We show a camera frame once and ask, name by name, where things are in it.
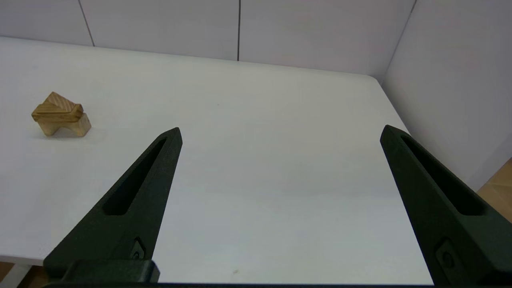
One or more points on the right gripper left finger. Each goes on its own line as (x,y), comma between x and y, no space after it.
(152,200)

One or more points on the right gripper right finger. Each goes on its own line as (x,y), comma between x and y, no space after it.
(432,208)

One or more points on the arched wooden building block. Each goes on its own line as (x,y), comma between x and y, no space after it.
(82,127)

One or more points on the rectangular wooden building block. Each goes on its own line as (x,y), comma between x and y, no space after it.
(54,116)

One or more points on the triangular wooden building block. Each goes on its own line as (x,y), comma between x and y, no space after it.
(62,102)

